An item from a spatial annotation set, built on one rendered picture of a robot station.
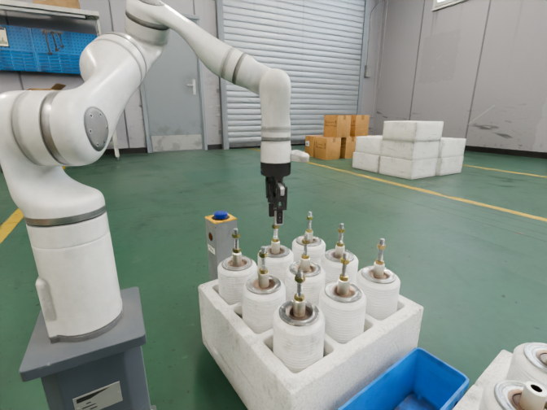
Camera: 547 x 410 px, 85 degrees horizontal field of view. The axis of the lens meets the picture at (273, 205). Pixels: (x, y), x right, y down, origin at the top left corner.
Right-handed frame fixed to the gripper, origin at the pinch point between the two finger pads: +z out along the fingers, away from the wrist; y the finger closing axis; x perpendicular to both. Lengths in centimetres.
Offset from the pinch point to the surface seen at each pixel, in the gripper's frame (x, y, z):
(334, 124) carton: 162, -325, -12
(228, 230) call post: -11.6, -9.9, 7.0
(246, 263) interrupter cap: -8.7, 5.3, 9.9
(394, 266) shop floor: 57, -26, 35
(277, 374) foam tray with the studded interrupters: -7.3, 32.3, 17.2
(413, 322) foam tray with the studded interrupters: 26.3, 23.2, 19.6
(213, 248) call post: -16.0, -10.0, 12.2
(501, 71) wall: 439, -339, -88
